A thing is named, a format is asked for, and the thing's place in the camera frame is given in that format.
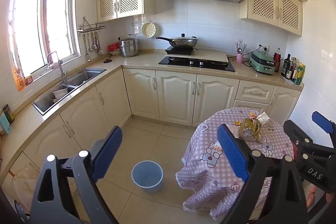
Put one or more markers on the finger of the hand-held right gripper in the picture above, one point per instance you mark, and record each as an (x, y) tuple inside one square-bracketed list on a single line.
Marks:
[(322, 121), (298, 134)]

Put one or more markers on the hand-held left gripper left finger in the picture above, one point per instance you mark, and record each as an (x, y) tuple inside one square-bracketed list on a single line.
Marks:
[(107, 153)]

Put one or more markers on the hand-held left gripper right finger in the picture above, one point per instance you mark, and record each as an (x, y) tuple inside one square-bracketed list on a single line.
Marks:
[(232, 153)]

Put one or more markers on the gold wrapper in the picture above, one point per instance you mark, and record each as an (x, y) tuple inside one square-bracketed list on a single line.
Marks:
[(250, 130)]

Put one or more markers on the orange snack piece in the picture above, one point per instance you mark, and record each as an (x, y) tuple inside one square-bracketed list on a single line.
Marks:
[(237, 123)]

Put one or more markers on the yellow and pink toy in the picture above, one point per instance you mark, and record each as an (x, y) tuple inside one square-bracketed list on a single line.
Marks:
[(252, 115)]

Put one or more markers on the blue plastic bucket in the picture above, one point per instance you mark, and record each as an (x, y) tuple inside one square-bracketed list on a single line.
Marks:
[(147, 176)]

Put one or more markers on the person's right hand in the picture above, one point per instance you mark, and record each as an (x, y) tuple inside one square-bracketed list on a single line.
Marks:
[(313, 191)]

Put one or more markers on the round table, purple checked cloth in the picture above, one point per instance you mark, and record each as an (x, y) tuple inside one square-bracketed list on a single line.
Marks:
[(210, 182)]

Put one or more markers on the small cream drawer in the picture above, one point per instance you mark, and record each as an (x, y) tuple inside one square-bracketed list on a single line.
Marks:
[(249, 106)]

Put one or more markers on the green yellow bottle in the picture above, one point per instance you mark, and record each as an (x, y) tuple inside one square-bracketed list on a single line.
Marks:
[(299, 74)]

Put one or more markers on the brown sauce bottle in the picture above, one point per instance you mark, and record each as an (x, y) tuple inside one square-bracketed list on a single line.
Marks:
[(292, 70)]

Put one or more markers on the large cream drawer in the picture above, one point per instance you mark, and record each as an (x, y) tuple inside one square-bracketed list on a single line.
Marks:
[(256, 91)]

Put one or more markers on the dark glass bottle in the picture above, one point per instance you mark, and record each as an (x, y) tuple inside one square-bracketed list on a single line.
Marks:
[(286, 67)]

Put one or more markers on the white dish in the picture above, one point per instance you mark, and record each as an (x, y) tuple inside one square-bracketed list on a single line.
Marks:
[(61, 94)]

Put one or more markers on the dark bottle with red cap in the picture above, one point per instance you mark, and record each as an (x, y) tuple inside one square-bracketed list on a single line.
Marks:
[(277, 60)]

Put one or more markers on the steel double sink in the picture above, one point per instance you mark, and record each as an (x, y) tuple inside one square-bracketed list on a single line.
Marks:
[(88, 77)]

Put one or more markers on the green electric cooker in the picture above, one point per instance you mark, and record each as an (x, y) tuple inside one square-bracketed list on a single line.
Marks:
[(261, 62)]

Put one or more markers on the cream base cabinets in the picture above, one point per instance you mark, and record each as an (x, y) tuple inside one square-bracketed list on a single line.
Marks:
[(173, 95)]

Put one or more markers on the small black object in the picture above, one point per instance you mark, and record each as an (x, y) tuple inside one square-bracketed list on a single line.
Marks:
[(108, 60)]

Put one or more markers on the steel faucet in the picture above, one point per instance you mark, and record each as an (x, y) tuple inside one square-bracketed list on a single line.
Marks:
[(62, 71)]

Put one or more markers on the pink utensil holder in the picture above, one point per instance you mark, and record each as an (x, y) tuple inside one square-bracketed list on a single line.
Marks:
[(239, 58)]

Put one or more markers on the steel slotted spatula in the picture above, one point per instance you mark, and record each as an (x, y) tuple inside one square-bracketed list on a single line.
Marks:
[(87, 56)]

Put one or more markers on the black glass gas hob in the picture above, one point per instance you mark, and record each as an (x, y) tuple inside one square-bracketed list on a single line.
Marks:
[(183, 64)]

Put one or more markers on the steel skimmer spoon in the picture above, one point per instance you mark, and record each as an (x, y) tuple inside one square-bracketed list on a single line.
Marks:
[(99, 51)]

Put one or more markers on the bundle of chopsticks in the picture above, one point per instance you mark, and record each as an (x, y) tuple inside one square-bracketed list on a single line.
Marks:
[(240, 47)]

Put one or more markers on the red bowl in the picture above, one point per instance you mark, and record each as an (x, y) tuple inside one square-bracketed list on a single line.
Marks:
[(113, 48)]

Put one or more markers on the steel ladle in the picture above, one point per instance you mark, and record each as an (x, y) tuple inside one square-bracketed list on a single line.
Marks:
[(90, 48)]

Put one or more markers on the teal box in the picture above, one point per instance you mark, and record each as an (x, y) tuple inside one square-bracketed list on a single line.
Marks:
[(5, 124)]

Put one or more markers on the green can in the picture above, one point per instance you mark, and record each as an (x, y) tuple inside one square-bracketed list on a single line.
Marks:
[(8, 113)]

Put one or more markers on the steel steamer pot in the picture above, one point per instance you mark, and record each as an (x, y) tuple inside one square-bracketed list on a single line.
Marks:
[(129, 48)]

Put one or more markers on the small glass jar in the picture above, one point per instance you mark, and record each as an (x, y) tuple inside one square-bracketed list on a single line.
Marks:
[(28, 80)]

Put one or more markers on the black induction cooker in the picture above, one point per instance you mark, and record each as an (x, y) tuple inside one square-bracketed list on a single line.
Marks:
[(178, 51)]

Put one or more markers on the orange bottle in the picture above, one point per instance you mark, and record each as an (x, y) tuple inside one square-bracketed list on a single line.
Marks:
[(19, 79)]

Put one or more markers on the black wok with lid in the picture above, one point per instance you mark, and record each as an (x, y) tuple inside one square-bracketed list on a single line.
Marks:
[(182, 42)]

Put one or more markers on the cream lattice door cabinet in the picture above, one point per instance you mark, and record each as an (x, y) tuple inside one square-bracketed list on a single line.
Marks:
[(120, 1), (273, 7)]

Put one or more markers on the cream perforated plate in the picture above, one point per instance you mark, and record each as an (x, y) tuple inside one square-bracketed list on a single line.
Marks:
[(148, 29)]

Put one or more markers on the sliding window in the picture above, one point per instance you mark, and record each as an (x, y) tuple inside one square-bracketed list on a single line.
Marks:
[(29, 16)]

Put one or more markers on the white wall outlet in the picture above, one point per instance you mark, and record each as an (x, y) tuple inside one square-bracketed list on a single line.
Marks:
[(264, 47)]

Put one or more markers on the steel wall utensil rack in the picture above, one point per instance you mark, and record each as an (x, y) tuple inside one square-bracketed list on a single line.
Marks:
[(90, 27)]

